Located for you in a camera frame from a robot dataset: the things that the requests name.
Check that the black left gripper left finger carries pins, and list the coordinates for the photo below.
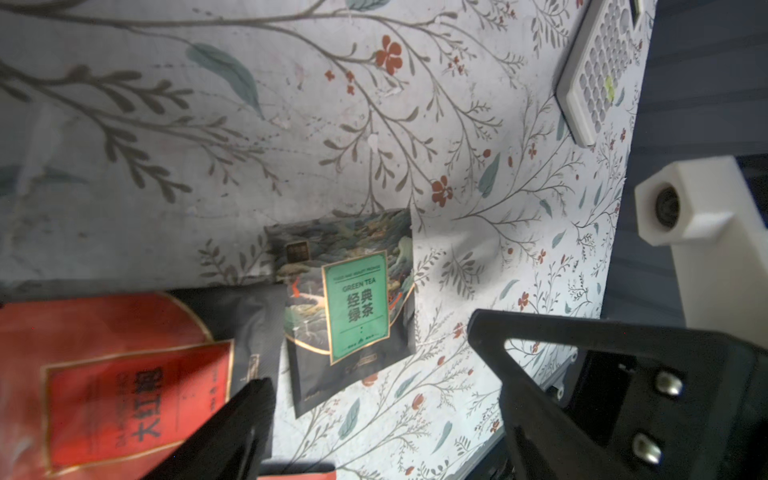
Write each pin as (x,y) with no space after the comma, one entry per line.
(231,444)

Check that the green tea bag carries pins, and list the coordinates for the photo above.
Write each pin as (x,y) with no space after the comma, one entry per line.
(350,299)

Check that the red tea bag lower right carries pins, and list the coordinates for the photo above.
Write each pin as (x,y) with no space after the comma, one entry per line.
(274,470)

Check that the white calculator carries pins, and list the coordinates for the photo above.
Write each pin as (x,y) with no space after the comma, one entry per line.
(599,57)

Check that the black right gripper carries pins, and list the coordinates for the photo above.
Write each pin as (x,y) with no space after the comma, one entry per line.
(649,402)

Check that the red tea bag upper middle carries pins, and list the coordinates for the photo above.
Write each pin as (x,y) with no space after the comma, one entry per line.
(106,387)

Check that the red tea bag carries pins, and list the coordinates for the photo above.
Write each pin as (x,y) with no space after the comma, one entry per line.
(274,470)
(106,387)

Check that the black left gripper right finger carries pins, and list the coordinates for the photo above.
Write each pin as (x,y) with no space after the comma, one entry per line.
(544,442)

